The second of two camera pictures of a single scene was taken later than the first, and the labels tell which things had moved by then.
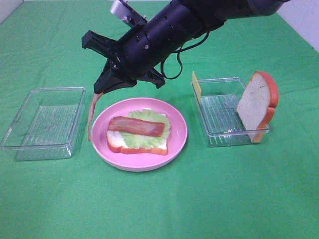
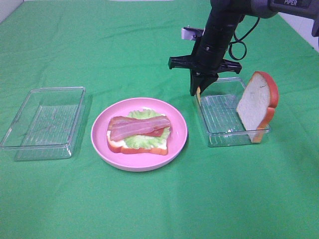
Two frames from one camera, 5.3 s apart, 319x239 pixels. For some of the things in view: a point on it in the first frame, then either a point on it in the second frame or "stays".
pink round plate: x=134 y=162 stays
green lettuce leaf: x=138 y=141 stays
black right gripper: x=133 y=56 → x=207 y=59
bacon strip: x=96 y=96 → x=122 y=127
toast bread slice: x=256 y=108 stays
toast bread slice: x=115 y=143 stays
